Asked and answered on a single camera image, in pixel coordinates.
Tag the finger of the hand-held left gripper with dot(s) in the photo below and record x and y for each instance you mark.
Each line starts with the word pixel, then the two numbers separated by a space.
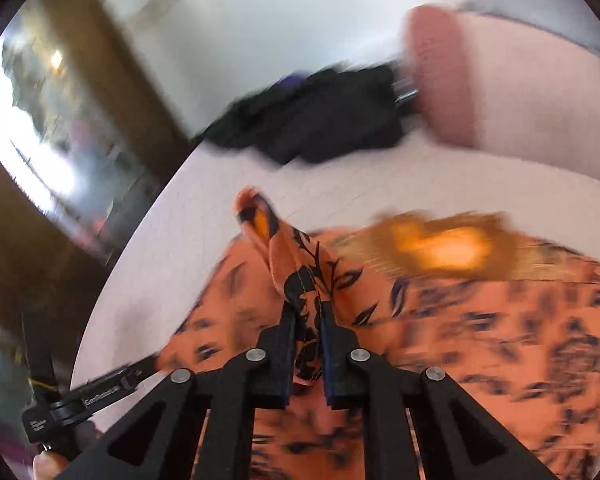
pixel 141 371

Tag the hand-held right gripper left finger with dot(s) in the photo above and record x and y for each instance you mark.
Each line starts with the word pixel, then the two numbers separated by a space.
pixel 289 355

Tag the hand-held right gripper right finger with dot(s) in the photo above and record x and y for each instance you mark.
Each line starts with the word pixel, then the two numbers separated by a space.
pixel 327 355

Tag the orange black floral garment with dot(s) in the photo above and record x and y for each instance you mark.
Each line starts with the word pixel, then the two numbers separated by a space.
pixel 480 340

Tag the person's left hand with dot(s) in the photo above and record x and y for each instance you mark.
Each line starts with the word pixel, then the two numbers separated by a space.
pixel 47 467

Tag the pink quilted sofa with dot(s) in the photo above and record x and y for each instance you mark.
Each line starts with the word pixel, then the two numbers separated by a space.
pixel 205 190

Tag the black cloth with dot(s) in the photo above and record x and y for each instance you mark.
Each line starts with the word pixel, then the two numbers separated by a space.
pixel 330 115

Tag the wooden door frame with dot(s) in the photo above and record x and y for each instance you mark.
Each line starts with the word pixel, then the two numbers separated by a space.
pixel 105 55

